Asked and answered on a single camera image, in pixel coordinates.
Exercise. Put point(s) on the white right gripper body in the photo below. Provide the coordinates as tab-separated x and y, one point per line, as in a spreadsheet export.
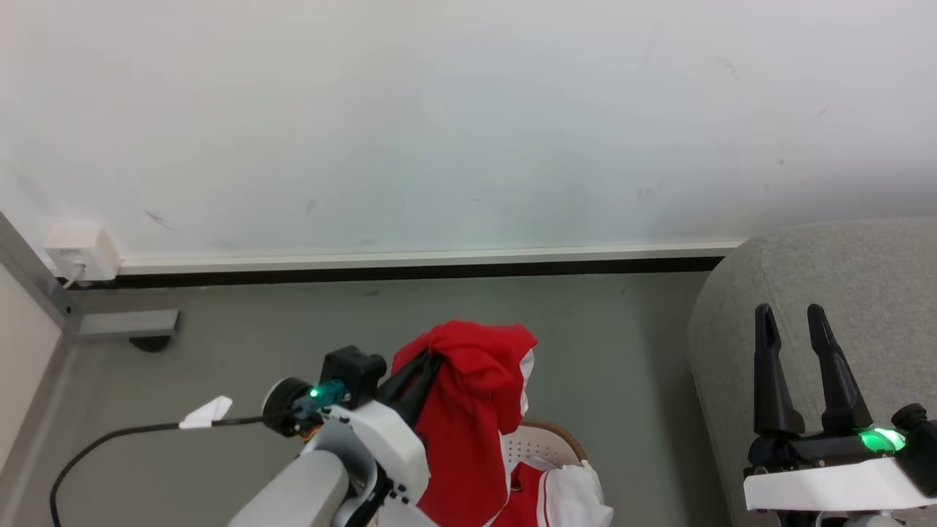
820	487

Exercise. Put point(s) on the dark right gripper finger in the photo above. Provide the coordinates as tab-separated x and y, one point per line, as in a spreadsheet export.
774	395
842	395

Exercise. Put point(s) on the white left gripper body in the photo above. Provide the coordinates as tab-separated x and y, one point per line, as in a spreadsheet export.
381	439

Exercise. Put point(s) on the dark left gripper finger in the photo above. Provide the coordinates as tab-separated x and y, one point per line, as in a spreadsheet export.
423	391
410	373

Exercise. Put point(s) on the red and white garment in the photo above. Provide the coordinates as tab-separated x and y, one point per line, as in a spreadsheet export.
468	410

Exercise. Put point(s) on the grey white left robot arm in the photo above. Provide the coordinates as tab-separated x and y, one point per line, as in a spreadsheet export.
300	490

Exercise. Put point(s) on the white basket with brown rim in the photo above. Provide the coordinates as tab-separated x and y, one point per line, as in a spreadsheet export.
543	443

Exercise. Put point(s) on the white and black baseboard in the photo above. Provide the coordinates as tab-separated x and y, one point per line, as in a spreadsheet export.
410	267

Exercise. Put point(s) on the grey fabric sofa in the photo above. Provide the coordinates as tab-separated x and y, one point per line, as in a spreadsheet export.
842	271

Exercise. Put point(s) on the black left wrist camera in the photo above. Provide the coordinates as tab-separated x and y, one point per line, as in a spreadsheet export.
355	372

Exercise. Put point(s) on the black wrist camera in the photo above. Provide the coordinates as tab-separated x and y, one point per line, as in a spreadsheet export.
355	372
921	446

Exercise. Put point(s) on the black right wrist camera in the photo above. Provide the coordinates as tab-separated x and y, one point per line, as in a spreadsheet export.
921	446

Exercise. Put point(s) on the dark round frame foot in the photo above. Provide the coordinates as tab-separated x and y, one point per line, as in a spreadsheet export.
150	343

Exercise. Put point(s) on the grey metal frame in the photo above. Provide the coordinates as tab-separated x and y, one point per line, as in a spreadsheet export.
124	323

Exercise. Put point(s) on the white wall outlet box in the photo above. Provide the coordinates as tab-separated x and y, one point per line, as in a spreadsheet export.
82	251

